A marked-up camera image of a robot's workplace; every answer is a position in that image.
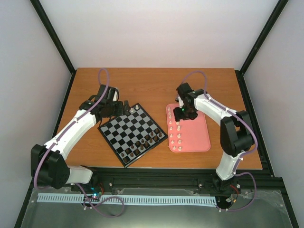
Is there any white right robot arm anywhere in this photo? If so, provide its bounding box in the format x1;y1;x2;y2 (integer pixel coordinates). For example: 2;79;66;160
173;83;258;192

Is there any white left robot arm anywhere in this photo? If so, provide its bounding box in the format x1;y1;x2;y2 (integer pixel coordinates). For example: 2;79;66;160
30;85;130;191

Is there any pink plastic tray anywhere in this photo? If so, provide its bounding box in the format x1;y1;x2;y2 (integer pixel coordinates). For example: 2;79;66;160
166;104;211;153

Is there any black and silver chessboard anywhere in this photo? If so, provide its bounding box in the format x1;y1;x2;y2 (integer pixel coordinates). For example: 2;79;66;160
98;103;168;168

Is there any light blue cable duct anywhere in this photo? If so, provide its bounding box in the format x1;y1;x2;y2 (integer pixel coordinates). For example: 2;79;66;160
37;193;216;207

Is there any black aluminium frame post left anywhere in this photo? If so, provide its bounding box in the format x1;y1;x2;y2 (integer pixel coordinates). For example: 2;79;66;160
30;0;76;75

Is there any black aluminium frame post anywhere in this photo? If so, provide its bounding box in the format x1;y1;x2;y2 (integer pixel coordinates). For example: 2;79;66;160
30;0;76;75
239;0;289;76

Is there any black aluminium frame post right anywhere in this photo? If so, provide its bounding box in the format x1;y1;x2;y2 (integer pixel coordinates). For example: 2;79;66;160
239;0;289;76

